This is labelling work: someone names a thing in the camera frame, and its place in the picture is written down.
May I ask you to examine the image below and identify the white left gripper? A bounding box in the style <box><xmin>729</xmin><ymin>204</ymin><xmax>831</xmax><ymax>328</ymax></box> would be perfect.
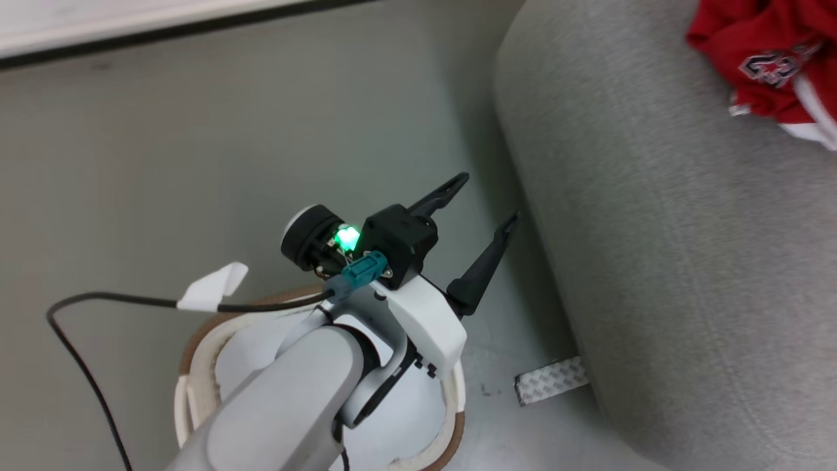
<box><xmin>281</xmin><ymin>172</ymin><xmax>522</xmax><ymax>393</ymax></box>

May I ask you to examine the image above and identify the red shirt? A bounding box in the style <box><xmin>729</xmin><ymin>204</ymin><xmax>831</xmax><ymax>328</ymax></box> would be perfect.
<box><xmin>685</xmin><ymin>0</ymin><xmax>837</xmax><ymax>152</ymax></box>

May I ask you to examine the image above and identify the grey fabric sofa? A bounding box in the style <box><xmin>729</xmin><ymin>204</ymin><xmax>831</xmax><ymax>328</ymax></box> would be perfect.
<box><xmin>493</xmin><ymin>0</ymin><xmax>837</xmax><ymax>471</ymax></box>

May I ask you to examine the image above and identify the silver patterned tape strip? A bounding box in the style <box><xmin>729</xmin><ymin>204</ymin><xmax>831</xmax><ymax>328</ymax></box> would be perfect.
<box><xmin>514</xmin><ymin>356</ymin><xmax>590</xmax><ymax>407</ymax></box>

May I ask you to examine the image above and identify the white tape tag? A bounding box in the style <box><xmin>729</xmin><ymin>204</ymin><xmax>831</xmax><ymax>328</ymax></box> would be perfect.
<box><xmin>176</xmin><ymin>262</ymin><xmax>250</xmax><ymax>312</ymax></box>

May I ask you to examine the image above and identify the white laundry basket brown rim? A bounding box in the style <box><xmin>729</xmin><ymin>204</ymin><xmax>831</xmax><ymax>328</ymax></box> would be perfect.
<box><xmin>173</xmin><ymin>284</ymin><xmax>467</xmax><ymax>471</ymax></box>

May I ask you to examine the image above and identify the teal cable connector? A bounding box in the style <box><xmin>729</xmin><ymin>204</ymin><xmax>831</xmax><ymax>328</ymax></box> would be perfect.
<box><xmin>325</xmin><ymin>251</ymin><xmax>390</xmax><ymax>302</ymax></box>

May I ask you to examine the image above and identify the thin black cable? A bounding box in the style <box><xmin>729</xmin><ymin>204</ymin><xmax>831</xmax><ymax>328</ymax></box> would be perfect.
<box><xmin>46</xmin><ymin>290</ymin><xmax>338</xmax><ymax>471</ymax></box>

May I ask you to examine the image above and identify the white wall trim rail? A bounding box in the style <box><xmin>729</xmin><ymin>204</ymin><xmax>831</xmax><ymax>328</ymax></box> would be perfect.
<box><xmin>0</xmin><ymin>0</ymin><xmax>308</xmax><ymax>60</ymax></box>

